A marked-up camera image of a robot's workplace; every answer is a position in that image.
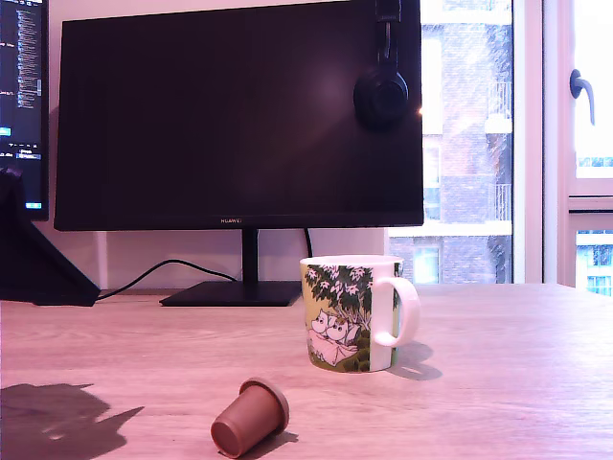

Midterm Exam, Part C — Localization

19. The brown coffee capsule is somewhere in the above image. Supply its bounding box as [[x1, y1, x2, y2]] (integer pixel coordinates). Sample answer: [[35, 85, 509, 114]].
[[210, 377, 291, 456]]

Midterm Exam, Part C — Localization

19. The monitor showing dark text windows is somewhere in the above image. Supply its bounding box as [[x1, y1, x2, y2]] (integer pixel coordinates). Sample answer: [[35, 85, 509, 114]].
[[0, 0, 51, 222]]

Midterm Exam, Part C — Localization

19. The large black Huawei monitor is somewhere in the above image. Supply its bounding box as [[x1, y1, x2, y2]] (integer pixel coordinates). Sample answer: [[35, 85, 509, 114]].
[[53, 0, 425, 308]]

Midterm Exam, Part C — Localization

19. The white mug with cartoon print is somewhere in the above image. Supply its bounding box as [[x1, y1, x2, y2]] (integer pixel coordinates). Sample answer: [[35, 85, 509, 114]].
[[299, 255, 422, 375]]

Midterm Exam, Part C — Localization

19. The black over-ear headphones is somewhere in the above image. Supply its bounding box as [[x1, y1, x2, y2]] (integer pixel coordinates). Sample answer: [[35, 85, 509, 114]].
[[352, 0, 411, 131]]

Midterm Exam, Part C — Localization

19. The black cable with plug end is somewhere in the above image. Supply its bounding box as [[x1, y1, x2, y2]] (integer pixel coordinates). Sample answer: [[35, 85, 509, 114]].
[[97, 258, 240, 302]]

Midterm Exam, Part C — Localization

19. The white window frame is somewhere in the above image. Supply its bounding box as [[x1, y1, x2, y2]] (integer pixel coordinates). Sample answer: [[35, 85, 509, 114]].
[[511, 0, 613, 288]]

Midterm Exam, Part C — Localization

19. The dark window handle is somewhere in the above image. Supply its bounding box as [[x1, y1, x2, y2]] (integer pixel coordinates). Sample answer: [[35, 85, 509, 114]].
[[569, 68, 597, 127]]

